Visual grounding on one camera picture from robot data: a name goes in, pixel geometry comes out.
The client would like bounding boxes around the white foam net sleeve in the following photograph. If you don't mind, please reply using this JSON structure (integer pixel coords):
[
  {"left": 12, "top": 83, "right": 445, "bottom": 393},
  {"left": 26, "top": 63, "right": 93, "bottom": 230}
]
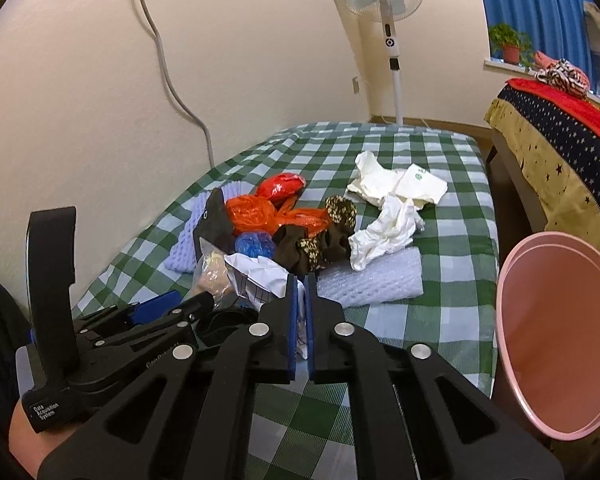
[{"left": 316, "top": 246, "right": 424, "bottom": 309}]

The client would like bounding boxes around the potted green plant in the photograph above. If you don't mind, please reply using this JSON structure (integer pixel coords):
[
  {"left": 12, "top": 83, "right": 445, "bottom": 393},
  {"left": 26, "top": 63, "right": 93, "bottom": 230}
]
[{"left": 488, "top": 23, "right": 534, "bottom": 67}]

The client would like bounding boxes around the white crumpled printed paper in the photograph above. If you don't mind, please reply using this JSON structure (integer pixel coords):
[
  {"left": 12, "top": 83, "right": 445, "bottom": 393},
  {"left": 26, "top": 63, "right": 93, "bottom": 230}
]
[{"left": 224, "top": 252, "right": 309, "bottom": 360}]

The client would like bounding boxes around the orange plastic bag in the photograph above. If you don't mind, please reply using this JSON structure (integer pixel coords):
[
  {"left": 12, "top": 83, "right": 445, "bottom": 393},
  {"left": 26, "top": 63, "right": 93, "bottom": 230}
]
[{"left": 225, "top": 195, "right": 332, "bottom": 236}]

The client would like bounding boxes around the lavender foam net sleeve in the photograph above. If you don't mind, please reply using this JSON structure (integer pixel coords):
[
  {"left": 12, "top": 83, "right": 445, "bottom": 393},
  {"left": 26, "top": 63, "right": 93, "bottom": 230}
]
[{"left": 164, "top": 181, "right": 253, "bottom": 274}]

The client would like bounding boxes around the star patterned blanket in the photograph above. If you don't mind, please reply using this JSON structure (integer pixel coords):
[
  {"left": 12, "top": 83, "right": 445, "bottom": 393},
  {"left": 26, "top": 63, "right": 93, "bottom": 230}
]
[{"left": 484, "top": 78, "right": 600, "bottom": 251}]

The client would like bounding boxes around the red crumpled plastic wrapper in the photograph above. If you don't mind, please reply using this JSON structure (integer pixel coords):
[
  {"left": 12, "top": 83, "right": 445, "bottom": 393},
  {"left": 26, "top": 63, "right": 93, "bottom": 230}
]
[{"left": 256, "top": 172, "right": 306, "bottom": 206}]

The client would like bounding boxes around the striped crumpled cloth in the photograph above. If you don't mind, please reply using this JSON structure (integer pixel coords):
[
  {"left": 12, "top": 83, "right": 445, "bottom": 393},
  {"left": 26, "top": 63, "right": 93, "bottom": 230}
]
[{"left": 535, "top": 58, "right": 591, "bottom": 99}]

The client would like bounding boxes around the blue curtain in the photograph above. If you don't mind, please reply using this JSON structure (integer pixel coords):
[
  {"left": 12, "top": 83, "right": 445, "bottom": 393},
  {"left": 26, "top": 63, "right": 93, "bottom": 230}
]
[{"left": 483, "top": 0, "right": 594, "bottom": 76}]

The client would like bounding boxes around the blue crumpled plastic bag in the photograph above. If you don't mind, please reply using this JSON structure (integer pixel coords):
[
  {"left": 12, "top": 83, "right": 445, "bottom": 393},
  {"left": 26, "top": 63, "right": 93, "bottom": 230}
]
[{"left": 235, "top": 231, "right": 276, "bottom": 259}]

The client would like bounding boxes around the pink plastic trash bin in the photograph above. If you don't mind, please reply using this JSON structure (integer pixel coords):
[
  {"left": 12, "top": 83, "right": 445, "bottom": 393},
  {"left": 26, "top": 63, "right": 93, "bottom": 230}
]
[{"left": 496, "top": 232, "right": 600, "bottom": 441}]

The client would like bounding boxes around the clear plastic snack bag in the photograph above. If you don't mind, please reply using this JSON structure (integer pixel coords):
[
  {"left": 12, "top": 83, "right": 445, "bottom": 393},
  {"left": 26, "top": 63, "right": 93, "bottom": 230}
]
[{"left": 188, "top": 238, "right": 233, "bottom": 302}]

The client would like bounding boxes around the grey wall cable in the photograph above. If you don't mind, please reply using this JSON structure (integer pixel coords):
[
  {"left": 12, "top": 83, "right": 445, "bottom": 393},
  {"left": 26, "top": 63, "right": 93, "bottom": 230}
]
[{"left": 130, "top": 0, "right": 217, "bottom": 170}]

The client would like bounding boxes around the white paper bag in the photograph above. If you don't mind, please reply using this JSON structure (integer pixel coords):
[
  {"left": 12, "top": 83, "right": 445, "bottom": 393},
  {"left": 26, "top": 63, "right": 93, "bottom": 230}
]
[{"left": 347, "top": 151, "right": 448, "bottom": 210}]

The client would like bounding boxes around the brown patterned cloth scrap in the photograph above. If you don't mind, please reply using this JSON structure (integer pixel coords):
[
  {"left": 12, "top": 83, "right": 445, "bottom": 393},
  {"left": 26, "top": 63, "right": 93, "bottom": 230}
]
[{"left": 273, "top": 196, "right": 356, "bottom": 278}]

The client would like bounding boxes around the black plastic wrapper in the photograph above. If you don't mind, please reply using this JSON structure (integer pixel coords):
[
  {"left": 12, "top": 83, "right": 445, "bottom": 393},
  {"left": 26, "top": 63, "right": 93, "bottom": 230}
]
[{"left": 193, "top": 188, "right": 235, "bottom": 258}]

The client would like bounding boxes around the white crumpled tissue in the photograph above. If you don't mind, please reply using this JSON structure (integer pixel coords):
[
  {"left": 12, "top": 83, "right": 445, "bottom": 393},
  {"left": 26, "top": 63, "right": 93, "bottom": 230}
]
[{"left": 349, "top": 195, "right": 425, "bottom": 272}]

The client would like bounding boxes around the person's left hand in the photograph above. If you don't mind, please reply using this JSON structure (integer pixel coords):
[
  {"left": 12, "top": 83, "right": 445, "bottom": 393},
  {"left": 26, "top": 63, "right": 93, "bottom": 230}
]
[{"left": 8, "top": 401, "right": 66, "bottom": 479}]

